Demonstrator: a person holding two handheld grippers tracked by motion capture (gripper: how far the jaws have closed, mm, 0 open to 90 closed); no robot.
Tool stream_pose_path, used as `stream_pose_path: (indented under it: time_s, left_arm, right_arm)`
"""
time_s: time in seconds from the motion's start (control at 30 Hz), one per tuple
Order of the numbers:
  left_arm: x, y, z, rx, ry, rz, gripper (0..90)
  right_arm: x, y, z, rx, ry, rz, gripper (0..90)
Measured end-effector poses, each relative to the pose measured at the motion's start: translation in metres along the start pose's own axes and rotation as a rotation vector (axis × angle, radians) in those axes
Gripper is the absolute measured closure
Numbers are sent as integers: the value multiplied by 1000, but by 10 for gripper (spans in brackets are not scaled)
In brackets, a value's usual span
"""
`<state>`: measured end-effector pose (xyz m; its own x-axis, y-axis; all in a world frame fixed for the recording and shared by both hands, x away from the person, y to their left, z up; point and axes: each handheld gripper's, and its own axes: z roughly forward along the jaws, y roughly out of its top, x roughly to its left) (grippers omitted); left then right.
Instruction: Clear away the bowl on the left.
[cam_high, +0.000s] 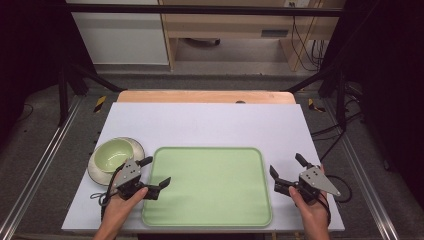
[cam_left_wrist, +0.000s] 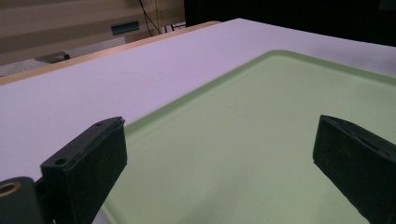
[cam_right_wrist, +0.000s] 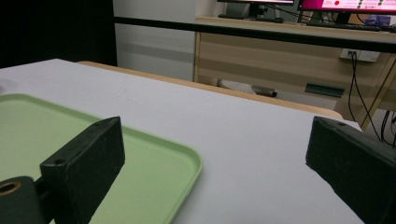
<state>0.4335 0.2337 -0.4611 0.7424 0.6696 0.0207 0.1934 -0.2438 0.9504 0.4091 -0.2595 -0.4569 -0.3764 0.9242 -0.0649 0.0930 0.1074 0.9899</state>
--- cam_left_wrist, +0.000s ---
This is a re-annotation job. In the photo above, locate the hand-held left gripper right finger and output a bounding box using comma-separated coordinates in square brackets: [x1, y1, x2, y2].
[312, 114, 396, 224]

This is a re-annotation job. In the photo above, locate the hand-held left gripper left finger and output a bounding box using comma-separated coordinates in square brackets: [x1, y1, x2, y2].
[40, 116, 128, 224]

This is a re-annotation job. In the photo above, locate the light green plastic tray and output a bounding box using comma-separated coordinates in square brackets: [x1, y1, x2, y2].
[100, 49, 396, 224]

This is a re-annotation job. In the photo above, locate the grey perforated metal board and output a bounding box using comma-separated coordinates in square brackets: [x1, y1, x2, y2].
[0, 50, 72, 78]

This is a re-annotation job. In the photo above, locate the dark green wall box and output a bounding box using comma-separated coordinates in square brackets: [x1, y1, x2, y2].
[110, 21, 140, 36]

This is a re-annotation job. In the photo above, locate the black cable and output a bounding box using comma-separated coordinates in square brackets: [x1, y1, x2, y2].
[137, 0, 163, 35]

